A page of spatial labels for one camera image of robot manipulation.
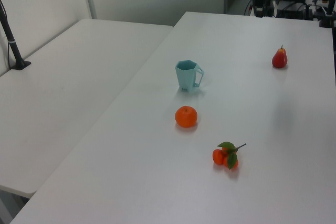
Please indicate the teal angular plastic mug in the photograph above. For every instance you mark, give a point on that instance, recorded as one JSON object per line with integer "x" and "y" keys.
{"x": 184, "y": 77}

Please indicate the red pear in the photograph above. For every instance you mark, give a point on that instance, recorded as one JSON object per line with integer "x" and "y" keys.
{"x": 279, "y": 58}

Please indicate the black clamp stand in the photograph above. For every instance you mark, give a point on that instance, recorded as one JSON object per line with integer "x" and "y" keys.
{"x": 328, "y": 16}

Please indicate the orange fruit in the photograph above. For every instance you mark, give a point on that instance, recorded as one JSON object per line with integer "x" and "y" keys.
{"x": 186, "y": 117}

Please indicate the black equipment box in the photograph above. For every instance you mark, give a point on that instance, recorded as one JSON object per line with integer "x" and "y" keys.
{"x": 291, "y": 11}

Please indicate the black pole with base plate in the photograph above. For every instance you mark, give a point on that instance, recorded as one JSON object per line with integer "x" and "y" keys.
{"x": 13, "y": 48}

